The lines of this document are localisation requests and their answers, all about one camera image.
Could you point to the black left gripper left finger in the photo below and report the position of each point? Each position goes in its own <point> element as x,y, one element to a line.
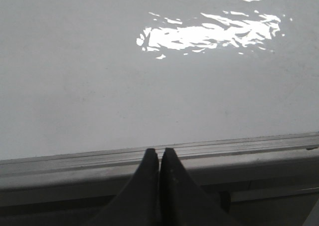
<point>136,204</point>

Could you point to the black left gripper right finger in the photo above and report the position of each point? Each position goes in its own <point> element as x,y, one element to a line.
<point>184,203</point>

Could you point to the white whiteboard with aluminium frame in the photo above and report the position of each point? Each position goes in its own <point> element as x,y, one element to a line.
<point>86,86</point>

